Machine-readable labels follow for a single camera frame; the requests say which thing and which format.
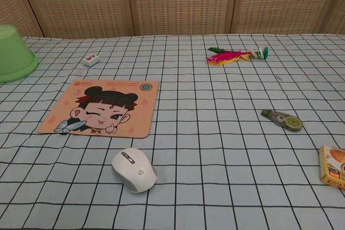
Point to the green correction tape dispenser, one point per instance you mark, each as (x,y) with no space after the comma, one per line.
(285,120)

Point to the small metal paper clip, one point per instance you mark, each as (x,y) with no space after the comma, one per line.
(279,78)

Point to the yellow printed carton box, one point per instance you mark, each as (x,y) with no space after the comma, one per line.
(332,169)

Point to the colourful feather shuttlecock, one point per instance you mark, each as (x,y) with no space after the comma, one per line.
(229,56)

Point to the woven rattan folding screen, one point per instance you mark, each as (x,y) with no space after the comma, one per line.
(172,1)

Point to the blue checked tablecloth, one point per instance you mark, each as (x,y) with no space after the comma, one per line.
(205,146)

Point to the green plastic basin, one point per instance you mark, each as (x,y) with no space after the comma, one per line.
(13,55)

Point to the white mahjong tile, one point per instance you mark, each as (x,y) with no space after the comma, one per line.
(91,60)

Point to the orange cartoon girl mouse pad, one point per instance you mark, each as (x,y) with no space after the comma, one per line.
(102,108)

